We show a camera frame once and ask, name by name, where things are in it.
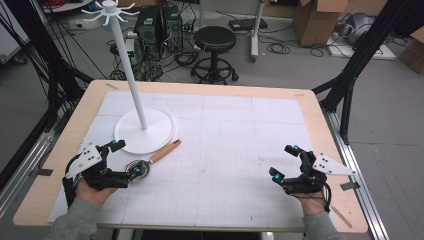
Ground white stand leg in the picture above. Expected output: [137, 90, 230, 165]
[249, 0, 268, 63]

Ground metal utensil with wooden handle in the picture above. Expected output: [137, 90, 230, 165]
[124, 138, 183, 184]

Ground coiled black cable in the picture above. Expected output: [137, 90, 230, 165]
[266, 42, 292, 56]

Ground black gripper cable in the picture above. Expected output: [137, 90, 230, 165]
[293, 181, 333, 214]

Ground black metal frame with cables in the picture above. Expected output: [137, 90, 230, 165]
[0, 0, 95, 193]

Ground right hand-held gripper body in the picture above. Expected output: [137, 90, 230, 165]
[283, 150, 357, 196]

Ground flat black device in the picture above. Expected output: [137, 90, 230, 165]
[228, 17, 269, 33]

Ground large open cardboard box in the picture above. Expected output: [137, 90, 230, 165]
[293, 0, 350, 48]

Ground black round stool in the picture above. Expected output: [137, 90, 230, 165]
[190, 25, 240, 85]

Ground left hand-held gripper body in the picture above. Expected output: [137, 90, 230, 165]
[62, 141, 130, 209]

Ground grey rounded appliance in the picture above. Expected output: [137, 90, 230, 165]
[336, 12, 377, 46]

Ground small cardboard box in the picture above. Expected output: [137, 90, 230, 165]
[397, 26, 424, 75]

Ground white flat board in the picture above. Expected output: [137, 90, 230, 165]
[325, 34, 398, 61]

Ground black computer tower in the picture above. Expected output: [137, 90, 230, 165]
[161, 3, 185, 53]
[133, 5, 162, 52]

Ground person's left hand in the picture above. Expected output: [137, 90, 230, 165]
[75, 181, 118, 208]

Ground aluminium rail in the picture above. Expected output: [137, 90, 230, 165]
[322, 109, 390, 240]
[0, 131, 57, 219]

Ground thin wooden stick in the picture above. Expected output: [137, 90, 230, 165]
[329, 204, 353, 230]

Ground white hook stand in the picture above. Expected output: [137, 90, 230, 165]
[80, 0, 178, 155]

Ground white grid mat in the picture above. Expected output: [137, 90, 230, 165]
[48, 90, 338, 232]

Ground white cabinet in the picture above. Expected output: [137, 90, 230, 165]
[0, 3, 31, 65]

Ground person's right hand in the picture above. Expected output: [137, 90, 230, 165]
[293, 192, 328, 217]

